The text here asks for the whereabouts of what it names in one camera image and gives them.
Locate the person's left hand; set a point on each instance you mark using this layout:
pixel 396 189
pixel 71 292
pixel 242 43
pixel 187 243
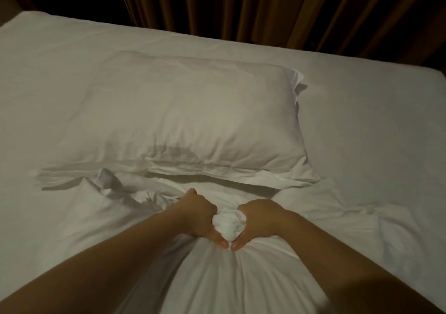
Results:
pixel 198 216

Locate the person's right hand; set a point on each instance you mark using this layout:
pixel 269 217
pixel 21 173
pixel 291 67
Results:
pixel 259 220

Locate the white duvet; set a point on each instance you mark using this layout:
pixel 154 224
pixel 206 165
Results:
pixel 230 275

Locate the white pillow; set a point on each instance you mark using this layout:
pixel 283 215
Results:
pixel 181 115

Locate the person's right forearm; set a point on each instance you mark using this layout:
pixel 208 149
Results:
pixel 355 268

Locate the person's left forearm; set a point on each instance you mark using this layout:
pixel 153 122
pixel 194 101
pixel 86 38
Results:
pixel 90 268

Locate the brown curtain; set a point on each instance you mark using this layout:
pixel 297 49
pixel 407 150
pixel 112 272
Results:
pixel 293 7

